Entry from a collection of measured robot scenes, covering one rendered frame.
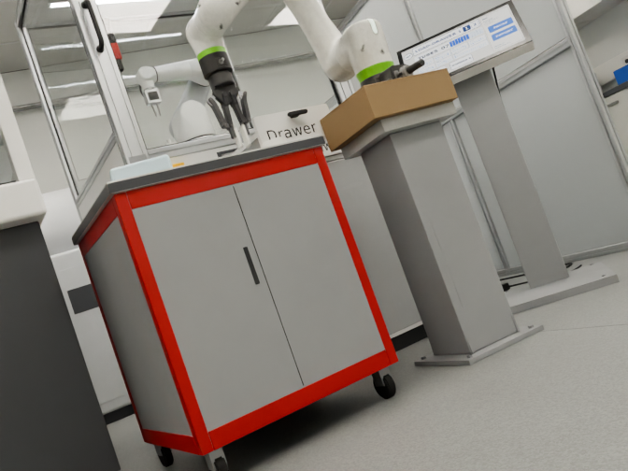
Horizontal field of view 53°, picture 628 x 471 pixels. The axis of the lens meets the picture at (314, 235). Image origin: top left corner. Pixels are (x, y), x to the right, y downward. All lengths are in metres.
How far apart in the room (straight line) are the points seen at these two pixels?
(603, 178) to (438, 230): 1.54
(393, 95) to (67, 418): 1.29
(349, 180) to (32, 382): 1.38
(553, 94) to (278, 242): 2.10
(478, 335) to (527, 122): 1.82
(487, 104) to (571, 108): 0.73
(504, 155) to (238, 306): 1.50
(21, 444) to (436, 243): 1.27
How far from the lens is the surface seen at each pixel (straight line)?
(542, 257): 2.75
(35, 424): 1.89
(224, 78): 1.99
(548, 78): 3.47
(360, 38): 2.11
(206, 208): 1.62
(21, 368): 1.89
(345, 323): 1.73
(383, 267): 2.55
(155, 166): 1.63
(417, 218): 1.95
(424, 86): 2.01
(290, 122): 2.10
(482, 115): 2.76
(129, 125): 2.29
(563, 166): 3.50
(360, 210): 2.55
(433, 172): 2.01
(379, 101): 1.90
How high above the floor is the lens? 0.39
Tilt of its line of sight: 3 degrees up
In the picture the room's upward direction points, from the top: 20 degrees counter-clockwise
